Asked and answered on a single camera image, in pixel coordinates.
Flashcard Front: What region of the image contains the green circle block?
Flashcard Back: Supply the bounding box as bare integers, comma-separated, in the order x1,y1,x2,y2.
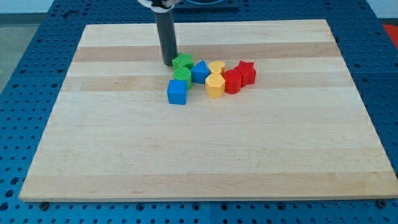
174,67,192,90

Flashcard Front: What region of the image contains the red object at edge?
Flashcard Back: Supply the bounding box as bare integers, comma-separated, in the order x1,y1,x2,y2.
383,24,398,48

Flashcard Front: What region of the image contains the red cylinder block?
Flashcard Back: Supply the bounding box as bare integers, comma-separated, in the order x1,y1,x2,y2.
224,70,242,94

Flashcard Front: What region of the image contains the yellow hexagon block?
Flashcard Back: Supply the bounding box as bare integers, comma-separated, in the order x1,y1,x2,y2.
205,73,225,98

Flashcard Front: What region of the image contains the red star block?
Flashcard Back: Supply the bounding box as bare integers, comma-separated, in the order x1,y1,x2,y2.
234,60,257,87

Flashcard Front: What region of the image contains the yellow heart block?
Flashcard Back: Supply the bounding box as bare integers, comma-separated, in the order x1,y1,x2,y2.
208,61,226,75

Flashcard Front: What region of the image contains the green star block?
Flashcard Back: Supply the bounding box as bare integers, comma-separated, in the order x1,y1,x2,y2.
172,53,194,70

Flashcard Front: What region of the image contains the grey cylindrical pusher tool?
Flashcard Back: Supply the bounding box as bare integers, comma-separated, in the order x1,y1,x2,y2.
155,10,178,67

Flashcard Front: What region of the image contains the blue cube block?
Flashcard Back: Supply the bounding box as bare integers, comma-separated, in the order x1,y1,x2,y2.
167,80,187,105

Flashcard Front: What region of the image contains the white tool mount flange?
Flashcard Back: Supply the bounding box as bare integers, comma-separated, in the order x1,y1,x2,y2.
137,0,180,13

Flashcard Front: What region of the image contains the wooden board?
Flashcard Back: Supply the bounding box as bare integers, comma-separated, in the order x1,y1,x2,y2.
19,19,397,202

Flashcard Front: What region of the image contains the blue triangle block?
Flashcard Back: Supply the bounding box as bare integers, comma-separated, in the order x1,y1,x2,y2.
190,60,210,84

